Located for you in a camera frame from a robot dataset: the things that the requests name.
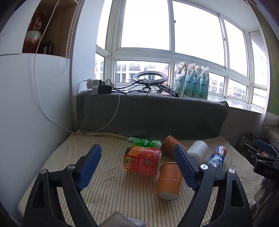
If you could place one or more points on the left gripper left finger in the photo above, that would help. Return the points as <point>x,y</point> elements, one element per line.
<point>43,206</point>

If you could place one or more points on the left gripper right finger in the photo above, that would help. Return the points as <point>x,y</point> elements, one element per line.
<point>231,207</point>

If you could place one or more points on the orange paper cup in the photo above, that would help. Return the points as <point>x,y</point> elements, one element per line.
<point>168,146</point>
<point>169,181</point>

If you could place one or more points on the white plastic cup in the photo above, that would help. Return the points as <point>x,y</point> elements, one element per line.
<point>198,150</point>

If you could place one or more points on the blue orange soda bottle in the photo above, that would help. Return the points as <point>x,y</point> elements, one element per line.
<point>217,158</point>

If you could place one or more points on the striped yellow table cloth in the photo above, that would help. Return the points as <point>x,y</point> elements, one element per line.
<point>118,197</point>

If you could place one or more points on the rightmost wipes pack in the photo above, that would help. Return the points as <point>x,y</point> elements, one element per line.
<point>204,85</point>

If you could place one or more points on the wipes pack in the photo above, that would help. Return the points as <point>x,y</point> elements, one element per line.
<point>180,72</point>
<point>204,85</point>
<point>197,81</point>
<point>189,78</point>

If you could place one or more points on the green drink bottle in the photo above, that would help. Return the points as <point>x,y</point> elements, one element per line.
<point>144,143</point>

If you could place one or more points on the red orange drink bottle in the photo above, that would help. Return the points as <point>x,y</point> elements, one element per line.
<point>142,160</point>

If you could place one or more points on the grey sofa backrest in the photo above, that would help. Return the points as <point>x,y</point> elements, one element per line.
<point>151,117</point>

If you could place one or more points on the black power adapter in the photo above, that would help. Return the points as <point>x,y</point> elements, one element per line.
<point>104,89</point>

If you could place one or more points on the white power strip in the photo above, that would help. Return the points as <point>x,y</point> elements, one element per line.
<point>94,85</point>

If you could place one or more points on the leftmost wipes pack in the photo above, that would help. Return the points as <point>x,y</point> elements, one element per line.
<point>180,72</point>

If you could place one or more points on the red white vase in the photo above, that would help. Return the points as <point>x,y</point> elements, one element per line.
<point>33,34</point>

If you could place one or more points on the white window frame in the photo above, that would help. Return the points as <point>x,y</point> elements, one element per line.
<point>223,36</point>

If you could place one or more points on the ring light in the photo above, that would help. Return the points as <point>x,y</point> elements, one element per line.
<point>150,78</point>

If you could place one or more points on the wooden wall shelf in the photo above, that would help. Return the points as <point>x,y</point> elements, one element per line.
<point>56,26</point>

